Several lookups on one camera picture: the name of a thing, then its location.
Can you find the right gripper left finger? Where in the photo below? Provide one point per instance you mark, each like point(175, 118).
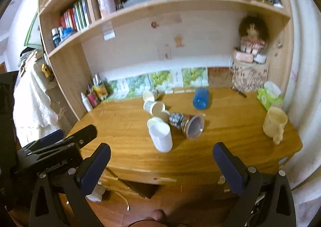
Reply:
point(46, 207)

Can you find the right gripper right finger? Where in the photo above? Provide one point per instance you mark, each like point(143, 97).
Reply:
point(264, 199)

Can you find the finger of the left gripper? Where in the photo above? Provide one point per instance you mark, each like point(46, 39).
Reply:
point(83, 136)
point(46, 141)

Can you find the plain white paper cup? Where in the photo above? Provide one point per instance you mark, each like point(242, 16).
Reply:
point(154, 120)

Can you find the white plastic cup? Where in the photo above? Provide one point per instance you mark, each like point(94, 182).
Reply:
point(160, 134)

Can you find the checkered paper cup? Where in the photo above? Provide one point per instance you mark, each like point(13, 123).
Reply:
point(154, 107)

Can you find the small beige paper cup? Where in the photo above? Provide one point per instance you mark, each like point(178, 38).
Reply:
point(164, 115)

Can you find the blue plastic cup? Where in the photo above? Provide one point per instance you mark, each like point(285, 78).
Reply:
point(201, 98)

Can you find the white lace cloth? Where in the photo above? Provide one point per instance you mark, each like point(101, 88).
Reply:
point(33, 115)

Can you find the white spray bottle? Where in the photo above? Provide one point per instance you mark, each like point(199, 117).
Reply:
point(86, 102)

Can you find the red pen holder can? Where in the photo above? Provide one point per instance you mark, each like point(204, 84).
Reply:
point(92, 97)

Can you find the yellow pen holder can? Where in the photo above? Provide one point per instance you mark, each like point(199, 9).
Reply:
point(99, 87)

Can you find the yellow toy on hook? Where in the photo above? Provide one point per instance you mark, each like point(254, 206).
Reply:
point(46, 70)

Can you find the cream ceramic mug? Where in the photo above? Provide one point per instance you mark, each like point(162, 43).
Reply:
point(274, 124)

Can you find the dark blue bottle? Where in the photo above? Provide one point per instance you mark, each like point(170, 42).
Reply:
point(56, 37)

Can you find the green framed picture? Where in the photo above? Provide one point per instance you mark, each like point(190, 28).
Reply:
point(33, 37)

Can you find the silver patterned goblet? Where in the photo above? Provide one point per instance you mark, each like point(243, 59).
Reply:
point(191, 126)

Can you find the wooden bookshelf hutch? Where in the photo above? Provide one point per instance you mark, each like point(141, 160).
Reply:
point(156, 35)

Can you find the green tissue pack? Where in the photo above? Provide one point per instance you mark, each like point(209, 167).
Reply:
point(270, 96)

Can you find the patterned fabric bag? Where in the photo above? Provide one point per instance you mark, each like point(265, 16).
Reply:
point(249, 77)

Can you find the pink box under doll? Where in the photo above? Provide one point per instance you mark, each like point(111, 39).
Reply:
point(243, 57)

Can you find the brown haired doll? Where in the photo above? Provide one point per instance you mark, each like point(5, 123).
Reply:
point(253, 33)

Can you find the paper cup near wall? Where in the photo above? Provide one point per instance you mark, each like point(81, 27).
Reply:
point(151, 95)

